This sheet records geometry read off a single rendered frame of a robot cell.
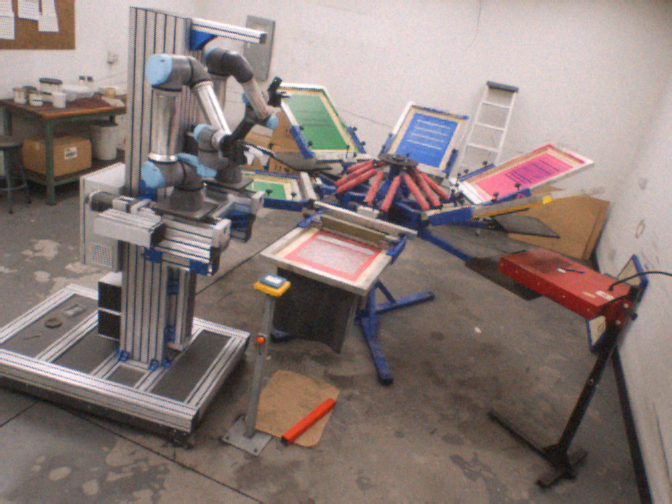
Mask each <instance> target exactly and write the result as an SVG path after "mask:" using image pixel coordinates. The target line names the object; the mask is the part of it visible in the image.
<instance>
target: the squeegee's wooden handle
mask: <svg viewBox="0 0 672 504"><path fill-rule="evenodd" d="M320 222H322V227H321V228H323V227H325V228H328V229H331V230H334V231H338V232H341V233H344V234H347V235H350V236H354V237H357V238H360V239H363V240H366V241H369V242H373V243H376V244H377V246H379V240H381V241H385V236H386V234H384V233H380V232H377V231H374V230H371V229H368V228H364V227H361V226H358V225H355V224H351V223H348V222H345V221H342V220H338V219H335V218H332V217H329V216H325V215H321V216H320Z"/></svg>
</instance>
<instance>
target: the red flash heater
mask: <svg viewBox="0 0 672 504"><path fill-rule="evenodd" d="M562 268H565V269H570V270H576V271H581V272H585V273H580V272H574V271H569V270H564V271H566V273H561V272H559V271H558V269H562ZM498 271H499V272H500V273H502V274H504V275H506V276H508V277H510V278H511V279H513V280H515V281H517V282H519V283H521V284H523V285H524V286H526V287H528V288H530V289H532V290H534V291H535V292H537V293H539V294H541V295H543V296H545V297H547V298H548V299H550V300H552V301H554V302H556V303H558V304H560V305H561V306H563V307H565V308H567V309H569V310H571V311H572V312H574V313H576V314H578V315H580V316H582V317H584V318H585V319H587V320H589V321H591V320H593V319H596V318H598V317H600V316H603V317H605V318H607V320H606V322H605V323H608V322H610V321H612V320H614V318H615V316H616V314H617V311H618V309H619V307H620V305H621V303H622V301H623V300H622V299H624V298H625V295H626V294H627V293H628V291H629V289H630V288H629V287H627V286H625V285H623V284H621V283H619V284H617V285H614V286H613V291H612V292H611V291H608V287H609V286H610V285H611V284H612V283H615V282H617V281H615V280H613V279H610V278H608V277H606V276H604V275H602V274H600V273H598V272H596V271H593V270H591V269H589V268H587V267H585V266H583V265H581V264H579V263H577V262H574V261H572V260H570V259H568V258H566V257H564V256H562V255H560V254H557V253H555V252H553V251H551V250H549V249H547V248H545V247H541V248H536V249H532V250H528V251H524V252H519V253H515V254H511V255H507V256H502V257H501V258H500V261H499V268H498Z"/></svg>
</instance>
